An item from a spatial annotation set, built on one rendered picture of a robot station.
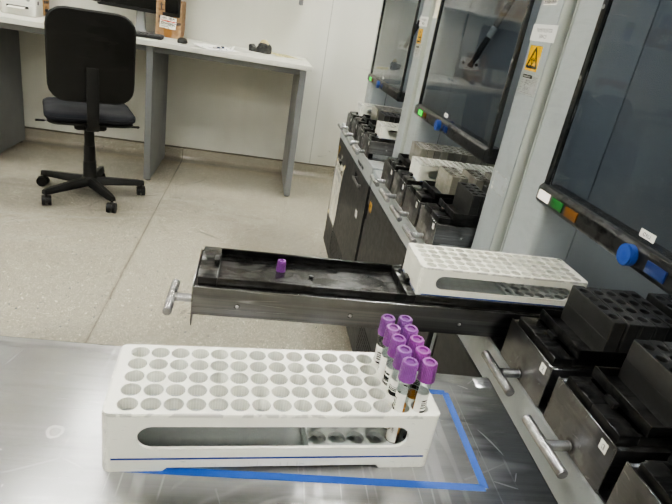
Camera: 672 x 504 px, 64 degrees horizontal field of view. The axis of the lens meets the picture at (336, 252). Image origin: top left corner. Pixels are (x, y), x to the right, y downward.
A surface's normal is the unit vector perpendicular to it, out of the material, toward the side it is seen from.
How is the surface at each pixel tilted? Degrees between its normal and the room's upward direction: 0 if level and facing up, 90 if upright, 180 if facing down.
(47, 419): 0
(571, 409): 90
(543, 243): 90
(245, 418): 90
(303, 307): 90
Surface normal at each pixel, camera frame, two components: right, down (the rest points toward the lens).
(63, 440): 0.16, -0.91
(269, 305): 0.12, 0.41
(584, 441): -0.98, -0.10
